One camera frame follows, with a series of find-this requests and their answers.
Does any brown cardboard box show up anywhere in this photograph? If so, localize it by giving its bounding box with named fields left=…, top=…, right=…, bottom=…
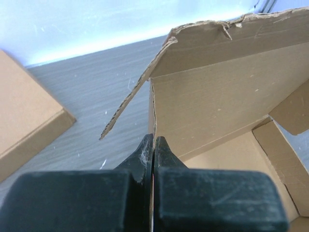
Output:
left=101, top=7, right=309, bottom=232
left=0, top=51, right=76, bottom=181

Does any closed brown cardboard box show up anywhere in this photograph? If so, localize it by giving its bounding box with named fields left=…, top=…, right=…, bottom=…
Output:
left=0, top=51, right=76, bottom=181

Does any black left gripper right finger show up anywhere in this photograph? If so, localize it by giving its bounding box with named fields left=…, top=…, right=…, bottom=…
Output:
left=154, top=136, right=188, bottom=174

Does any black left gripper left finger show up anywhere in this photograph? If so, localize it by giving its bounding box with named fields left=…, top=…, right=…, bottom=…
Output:
left=115, top=134, right=154, bottom=184

